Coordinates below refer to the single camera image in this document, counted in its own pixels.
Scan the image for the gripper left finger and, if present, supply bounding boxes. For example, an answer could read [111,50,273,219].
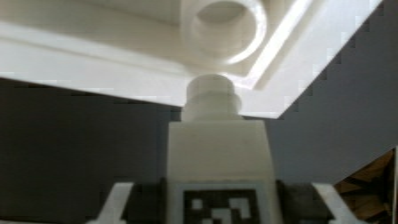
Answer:
[85,182,134,224]

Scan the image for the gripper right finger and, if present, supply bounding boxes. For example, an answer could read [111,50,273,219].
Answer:
[312,183,367,224]

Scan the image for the white leg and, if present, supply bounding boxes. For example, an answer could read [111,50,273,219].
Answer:
[165,75,282,224]

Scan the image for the white square tabletop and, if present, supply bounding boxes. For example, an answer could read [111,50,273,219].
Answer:
[0,0,381,118]

